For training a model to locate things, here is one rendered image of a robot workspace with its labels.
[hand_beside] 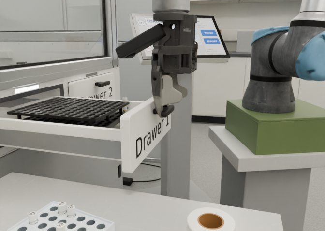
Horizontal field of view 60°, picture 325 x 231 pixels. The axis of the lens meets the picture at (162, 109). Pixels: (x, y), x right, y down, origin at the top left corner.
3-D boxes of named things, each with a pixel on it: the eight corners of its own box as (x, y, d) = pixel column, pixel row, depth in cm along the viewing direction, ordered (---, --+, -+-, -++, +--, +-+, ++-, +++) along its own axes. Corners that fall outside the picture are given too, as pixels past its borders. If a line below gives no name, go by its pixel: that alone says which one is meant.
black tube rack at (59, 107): (130, 124, 75) (129, 101, 73) (97, 148, 59) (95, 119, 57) (58, 118, 81) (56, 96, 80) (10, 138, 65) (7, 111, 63)
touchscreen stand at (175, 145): (229, 221, 168) (240, 47, 144) (159, 240, 152) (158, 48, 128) (190, 183, 214) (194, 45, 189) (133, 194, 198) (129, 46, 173)
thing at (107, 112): (129, 103, 74) (129, 101, 73) (96, 122, 57) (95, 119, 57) (123, 103, 74) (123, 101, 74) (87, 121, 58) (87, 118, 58)
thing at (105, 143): (163, 124, 77) (163, 102, 75) (125, 162, 53) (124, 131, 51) (39, 113, 88) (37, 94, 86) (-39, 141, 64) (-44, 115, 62)
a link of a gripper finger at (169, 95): (179, 121, 57) (182, 75, 55) (151, 119, 58) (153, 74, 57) (183, 119, 60) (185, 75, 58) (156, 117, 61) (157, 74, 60)
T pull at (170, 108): (174, 110, 65) (174, 104, 65) (166, 118, 58) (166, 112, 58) (159, 108, 66) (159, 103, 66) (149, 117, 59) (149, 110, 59)
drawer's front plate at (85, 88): (115, 99, 116) (114, 72, 114) (75, 117, 89) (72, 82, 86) (111, 99, 117) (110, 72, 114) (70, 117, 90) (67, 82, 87)
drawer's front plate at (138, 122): (170, 128, 78) (171, 89, 75) (130, 175, 51) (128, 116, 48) (165, 127, 79) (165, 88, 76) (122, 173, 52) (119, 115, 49)
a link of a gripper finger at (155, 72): (157, 96, 56) (159, 51, 55) (150, 96, 56) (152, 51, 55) (164, 95, 60) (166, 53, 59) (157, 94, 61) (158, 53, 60)
